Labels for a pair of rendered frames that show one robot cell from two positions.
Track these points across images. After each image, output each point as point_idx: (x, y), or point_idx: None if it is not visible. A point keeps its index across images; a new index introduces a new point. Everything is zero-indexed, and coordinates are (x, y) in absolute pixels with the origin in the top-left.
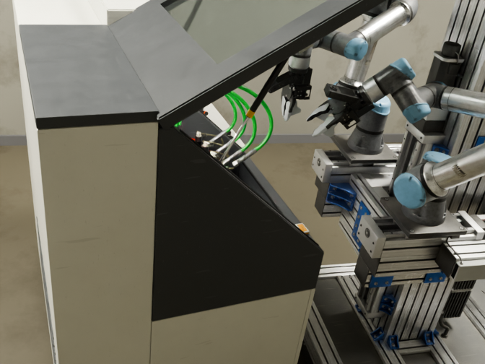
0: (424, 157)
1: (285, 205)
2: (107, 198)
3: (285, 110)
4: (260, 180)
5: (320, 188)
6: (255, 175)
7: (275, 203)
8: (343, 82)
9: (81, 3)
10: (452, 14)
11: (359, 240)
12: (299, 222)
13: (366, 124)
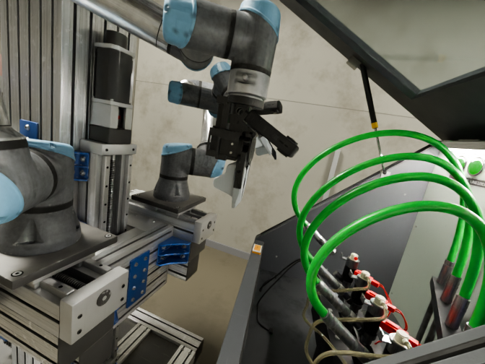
0: (186, 148)
1: (247, 273)
2: None
3: (244, 185)
4: (242, 321)
5: (90, 340)
6: (242, 335)
7: (255, 281)
8: (16, 139)
9: None
10: None
11: (143, 289)
12: (252, 255)
13: (73, 189)
